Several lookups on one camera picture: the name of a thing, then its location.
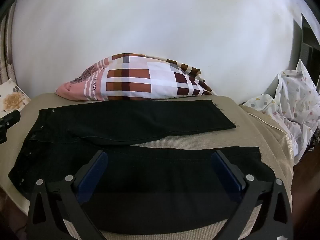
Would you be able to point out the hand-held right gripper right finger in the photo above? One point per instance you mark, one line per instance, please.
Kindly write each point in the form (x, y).
(227, 177)

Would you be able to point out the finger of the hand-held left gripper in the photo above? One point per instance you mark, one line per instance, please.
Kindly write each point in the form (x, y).
(8, 123)

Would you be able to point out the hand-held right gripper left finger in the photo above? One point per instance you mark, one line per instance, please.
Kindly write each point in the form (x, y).
(91, 177)

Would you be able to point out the black pants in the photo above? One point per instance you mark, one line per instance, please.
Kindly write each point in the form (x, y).
(140, 122)

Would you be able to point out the floral print cushion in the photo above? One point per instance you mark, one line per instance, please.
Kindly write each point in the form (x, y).
(12, 100)

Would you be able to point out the beige bed sheet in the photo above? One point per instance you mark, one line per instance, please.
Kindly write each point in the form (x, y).
(252, 130)

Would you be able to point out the striped curtain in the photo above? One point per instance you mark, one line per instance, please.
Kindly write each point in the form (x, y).
(5, 55)

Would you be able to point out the white patterned cloth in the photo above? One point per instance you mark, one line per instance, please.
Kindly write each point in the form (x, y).
(292, 100)

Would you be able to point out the checked pink and brown pillow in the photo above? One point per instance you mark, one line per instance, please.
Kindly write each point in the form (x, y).
(140, 80)

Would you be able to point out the dark furniture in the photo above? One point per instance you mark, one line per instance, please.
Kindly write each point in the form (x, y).
(308, 45)

